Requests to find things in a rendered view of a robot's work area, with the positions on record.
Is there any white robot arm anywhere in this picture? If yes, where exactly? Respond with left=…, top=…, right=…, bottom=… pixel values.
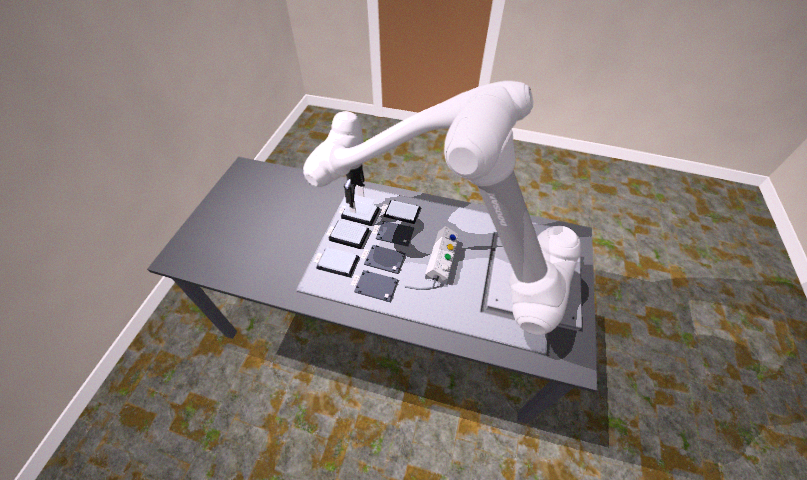
left=304, top=81, right=581, bottom=335

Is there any white button panel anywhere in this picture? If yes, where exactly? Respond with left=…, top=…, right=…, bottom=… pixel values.
left=405, top=226, right=459, bottom=290

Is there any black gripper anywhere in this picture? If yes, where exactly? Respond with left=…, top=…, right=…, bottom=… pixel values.
left=344, top=165, right=365, bottom=213

